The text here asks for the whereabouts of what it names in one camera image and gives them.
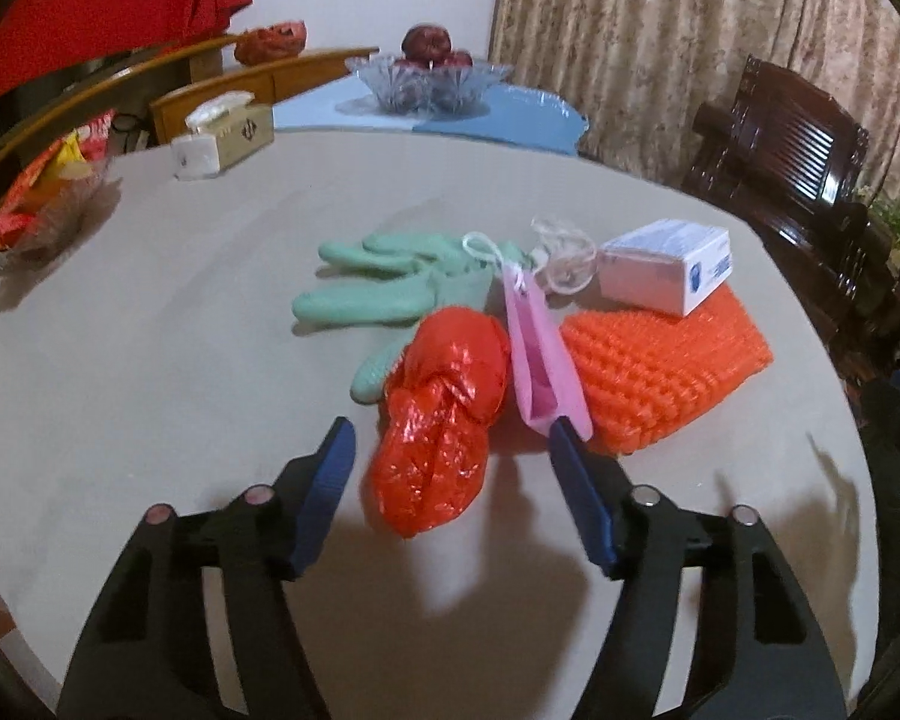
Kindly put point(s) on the green rubber glove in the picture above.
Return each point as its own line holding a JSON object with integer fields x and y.
{"x": 375, "y": 300}

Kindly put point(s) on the red cloth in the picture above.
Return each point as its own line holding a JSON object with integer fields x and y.
{"x": 120, "y": 0}

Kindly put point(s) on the blue tablecloth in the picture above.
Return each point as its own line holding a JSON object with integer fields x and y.
{"x": 525, "y": 116}

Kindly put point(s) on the red plastic bag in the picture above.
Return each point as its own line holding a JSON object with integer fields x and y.
{"x": 435, "y": 420}

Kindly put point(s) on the orange foam net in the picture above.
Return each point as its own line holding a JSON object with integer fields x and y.
{"x": 660, "y": 367}

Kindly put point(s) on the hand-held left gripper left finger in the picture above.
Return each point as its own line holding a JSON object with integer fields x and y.
{"x": 326, "y": 495}

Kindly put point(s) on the wooden TV cabinet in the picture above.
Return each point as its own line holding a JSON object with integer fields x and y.
{"x": 217, "y": 86}

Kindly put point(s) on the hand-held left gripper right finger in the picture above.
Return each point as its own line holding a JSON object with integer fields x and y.
{"x": 581, "y": 499}

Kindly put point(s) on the glass fruit bowl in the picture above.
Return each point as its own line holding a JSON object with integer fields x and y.
{"x": 427, "y": 90}

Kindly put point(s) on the clear plastic wrapper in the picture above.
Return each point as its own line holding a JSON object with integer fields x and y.
{"x": 562, "y": 262}

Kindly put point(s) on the beige patterned curtain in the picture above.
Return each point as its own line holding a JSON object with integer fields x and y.
{"x": 645, "y": 30}

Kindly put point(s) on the beige tissue box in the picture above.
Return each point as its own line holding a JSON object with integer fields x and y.
{"x": 244, "y": 131}

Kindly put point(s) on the glass snack bowl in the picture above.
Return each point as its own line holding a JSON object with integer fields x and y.
{"x": 82, "y": 210}

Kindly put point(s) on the red snack packet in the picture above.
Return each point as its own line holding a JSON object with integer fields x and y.
{"x": 15, "y": 229}

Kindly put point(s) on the red apple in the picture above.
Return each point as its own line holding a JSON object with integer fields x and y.
{"x": 424, "y": 41}
{"x": 459, "y": 58}

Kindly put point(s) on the pink pouch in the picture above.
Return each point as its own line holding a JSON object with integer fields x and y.
{"x": 536, "y": 360}

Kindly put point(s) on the dark wooden armchair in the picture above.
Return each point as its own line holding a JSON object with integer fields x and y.
{"x": 787, "y": 150}

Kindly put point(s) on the yellow snack packet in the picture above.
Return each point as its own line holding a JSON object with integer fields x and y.
{"x": 66, "y": 157}

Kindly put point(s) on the white blue cardboard box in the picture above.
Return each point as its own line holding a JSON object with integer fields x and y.
{"x": 660, "y": 270}

